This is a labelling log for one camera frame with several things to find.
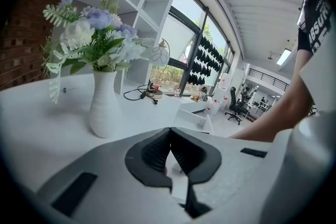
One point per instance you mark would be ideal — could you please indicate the black balcony railing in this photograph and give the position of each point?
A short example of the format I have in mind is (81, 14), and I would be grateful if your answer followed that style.
(267, 78)

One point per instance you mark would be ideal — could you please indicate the black-framed window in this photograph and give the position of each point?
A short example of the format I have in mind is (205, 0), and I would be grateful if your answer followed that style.
(199, 55)

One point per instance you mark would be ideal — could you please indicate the white desk drawer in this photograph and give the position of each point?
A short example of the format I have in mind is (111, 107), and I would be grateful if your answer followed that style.
(195, 116)

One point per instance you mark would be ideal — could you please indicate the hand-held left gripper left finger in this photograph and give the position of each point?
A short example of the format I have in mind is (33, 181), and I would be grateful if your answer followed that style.
(110, 165)

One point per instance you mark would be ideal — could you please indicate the person's right forearm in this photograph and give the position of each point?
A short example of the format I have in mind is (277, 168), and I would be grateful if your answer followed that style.
(278, 115)

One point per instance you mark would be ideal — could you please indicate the black office chair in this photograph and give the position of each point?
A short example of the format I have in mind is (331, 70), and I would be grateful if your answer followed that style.
(235, 107)

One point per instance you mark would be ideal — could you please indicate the large clear water jug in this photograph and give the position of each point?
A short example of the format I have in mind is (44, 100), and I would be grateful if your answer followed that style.
(213, 108)
(225, 81)

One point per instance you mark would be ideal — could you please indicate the white ribbed vase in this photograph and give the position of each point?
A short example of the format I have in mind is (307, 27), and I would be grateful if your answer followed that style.
(103, 107)

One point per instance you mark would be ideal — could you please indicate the white desk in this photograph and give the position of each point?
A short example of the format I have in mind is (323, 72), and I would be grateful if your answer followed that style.
(39, 118)

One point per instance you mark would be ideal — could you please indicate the rectangular ceiling light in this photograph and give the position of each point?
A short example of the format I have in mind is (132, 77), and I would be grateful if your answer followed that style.
(284, 57)

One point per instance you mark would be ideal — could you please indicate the desk lamp with glass shade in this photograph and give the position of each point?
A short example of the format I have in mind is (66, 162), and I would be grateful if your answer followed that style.
(158, 56)

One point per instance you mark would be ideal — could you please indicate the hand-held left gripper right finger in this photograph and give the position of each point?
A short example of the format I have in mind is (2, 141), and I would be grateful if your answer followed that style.
(231, 173)

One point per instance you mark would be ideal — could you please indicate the artificial blue white flower bouquet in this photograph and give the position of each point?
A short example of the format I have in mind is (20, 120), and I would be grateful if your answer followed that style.
(89, 34)

